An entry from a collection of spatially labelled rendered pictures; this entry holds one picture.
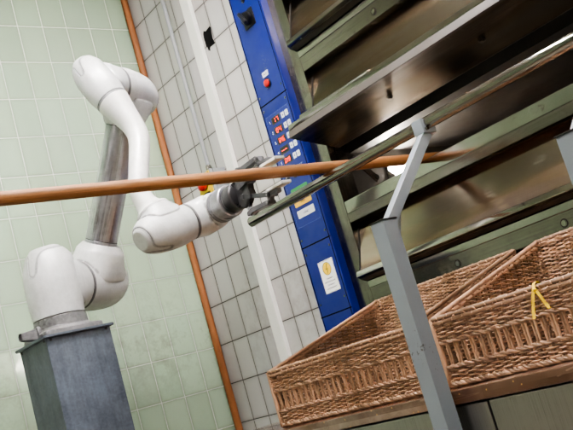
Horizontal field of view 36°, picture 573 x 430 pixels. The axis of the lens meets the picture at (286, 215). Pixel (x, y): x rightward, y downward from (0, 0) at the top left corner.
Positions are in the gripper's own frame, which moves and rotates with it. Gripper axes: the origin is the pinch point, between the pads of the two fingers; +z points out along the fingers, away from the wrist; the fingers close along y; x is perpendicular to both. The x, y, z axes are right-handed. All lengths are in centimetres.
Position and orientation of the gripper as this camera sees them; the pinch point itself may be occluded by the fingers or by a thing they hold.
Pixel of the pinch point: (275, 172)
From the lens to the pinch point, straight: 219.9
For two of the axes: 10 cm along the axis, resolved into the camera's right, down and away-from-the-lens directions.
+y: 2.7, 9.4, -1.8
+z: 5.9, -3.1, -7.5
